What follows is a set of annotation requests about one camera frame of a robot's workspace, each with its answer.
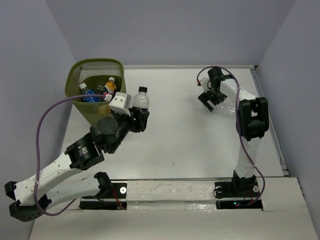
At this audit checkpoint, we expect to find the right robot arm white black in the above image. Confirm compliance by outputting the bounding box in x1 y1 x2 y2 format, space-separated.
196 66 270 200

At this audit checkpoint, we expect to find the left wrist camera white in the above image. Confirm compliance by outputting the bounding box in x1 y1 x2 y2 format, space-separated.
104 92 131 116

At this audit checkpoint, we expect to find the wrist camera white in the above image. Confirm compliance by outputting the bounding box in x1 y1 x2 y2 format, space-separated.
104 92 131 116
196 77 211 92

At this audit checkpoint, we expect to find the orange tea bottle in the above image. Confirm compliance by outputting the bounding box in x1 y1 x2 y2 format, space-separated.
102 77 117 102

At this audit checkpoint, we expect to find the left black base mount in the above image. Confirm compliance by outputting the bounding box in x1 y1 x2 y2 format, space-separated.
79 181 128 211

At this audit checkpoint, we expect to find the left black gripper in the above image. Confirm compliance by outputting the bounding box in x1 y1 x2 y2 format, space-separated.
108 107 151 154

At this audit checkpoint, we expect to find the blue label bottle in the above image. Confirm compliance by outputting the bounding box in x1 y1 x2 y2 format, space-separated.
79 83 105 103
95 84 104 95

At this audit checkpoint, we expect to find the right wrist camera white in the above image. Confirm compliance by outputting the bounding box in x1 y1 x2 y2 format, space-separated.
196 77 211 92

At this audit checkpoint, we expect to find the pepsi label small bottle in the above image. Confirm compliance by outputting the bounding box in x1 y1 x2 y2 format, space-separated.
132 86 150 112

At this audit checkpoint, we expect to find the clear plastic bottle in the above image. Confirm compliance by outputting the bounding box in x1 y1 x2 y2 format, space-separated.
212 104 236 116

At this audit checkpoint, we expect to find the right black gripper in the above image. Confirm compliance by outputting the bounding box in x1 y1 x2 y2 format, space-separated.
198 86 228 112

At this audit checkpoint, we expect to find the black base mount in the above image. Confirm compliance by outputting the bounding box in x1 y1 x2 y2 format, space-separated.
79 181 128 211
212 181 263 210

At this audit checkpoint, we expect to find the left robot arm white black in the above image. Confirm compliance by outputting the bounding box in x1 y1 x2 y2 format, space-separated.
4 107 150 222

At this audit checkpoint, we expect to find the green mesh waste bin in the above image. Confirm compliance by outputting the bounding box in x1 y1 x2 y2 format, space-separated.
64 58 127 125

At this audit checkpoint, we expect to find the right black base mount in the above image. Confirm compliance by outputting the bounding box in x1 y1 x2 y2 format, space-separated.
212 181 263 210

